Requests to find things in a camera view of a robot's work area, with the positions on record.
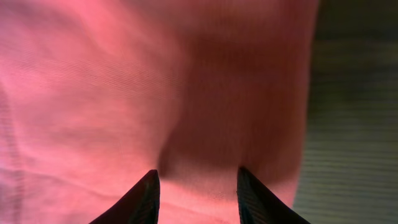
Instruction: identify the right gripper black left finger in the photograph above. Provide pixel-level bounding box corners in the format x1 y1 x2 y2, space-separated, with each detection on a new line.
90 169 160 224

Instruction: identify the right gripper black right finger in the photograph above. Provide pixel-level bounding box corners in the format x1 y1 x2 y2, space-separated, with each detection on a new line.
237 167 310 224

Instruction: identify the red printed t-shirt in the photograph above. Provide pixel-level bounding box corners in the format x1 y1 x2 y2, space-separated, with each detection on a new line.
1 0 319 223

